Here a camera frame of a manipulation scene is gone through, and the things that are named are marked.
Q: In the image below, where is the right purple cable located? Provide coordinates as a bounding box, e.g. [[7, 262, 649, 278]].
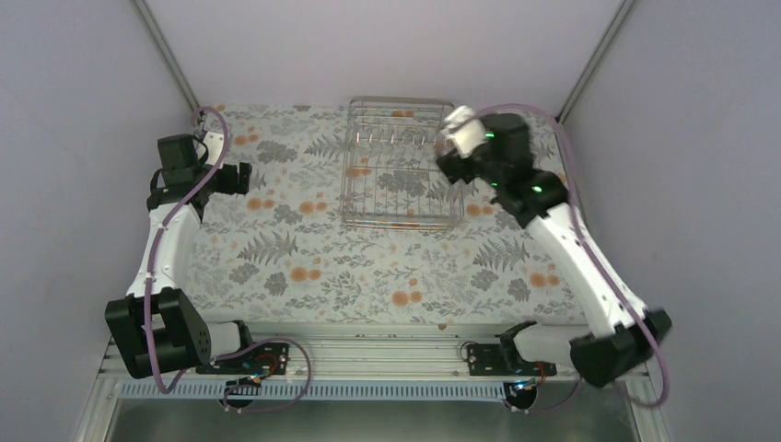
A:
[[475, 103, 672, 409]]

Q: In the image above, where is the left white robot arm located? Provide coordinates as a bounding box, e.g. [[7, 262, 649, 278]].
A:
[[104, 132, 257, 378]]

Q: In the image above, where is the grey slotted cable duct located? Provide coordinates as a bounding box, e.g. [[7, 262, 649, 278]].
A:
[[118, 379, 506, 401]]

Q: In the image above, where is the wire dish rack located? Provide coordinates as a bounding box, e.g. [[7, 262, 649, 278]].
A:
[[340, 96, 465, 231]]

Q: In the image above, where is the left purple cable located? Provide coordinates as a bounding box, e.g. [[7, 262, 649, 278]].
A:
[[142, 106, 232, 395]]

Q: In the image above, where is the purple cable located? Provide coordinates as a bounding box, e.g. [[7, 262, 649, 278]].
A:
[[142, 106, 232, 395], [475, 103, 672, 409]]

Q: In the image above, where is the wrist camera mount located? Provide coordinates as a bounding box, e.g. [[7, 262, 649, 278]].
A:
[[440, 106, 487, 158], [193, 131, 225, 166]]

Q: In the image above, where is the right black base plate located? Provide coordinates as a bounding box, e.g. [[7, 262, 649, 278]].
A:
[[459, 341, 557, 377]]

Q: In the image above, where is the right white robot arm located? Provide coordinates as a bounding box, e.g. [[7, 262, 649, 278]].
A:
[[436, 106, 672, 388]]

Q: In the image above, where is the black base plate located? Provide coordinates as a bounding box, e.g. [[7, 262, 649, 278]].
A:
[[195, 341, 290, 377], [459, 341, 557, 377]]

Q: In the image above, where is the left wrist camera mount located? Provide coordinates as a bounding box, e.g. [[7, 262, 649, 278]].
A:
[[193, 131, 225, 166]]

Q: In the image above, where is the floral tablecloth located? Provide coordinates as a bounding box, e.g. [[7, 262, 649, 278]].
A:
[[185, 105, 585, 325]]

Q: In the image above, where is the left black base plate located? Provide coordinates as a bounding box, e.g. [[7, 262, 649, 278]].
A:
[[195, 341, 290, 377]]

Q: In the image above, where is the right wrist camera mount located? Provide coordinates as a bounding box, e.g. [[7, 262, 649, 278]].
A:
[[440, 106, 487, 158]]

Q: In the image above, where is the aluminium rail frame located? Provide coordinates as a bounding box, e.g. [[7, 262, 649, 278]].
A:
[[97, 320, 649, 382]]

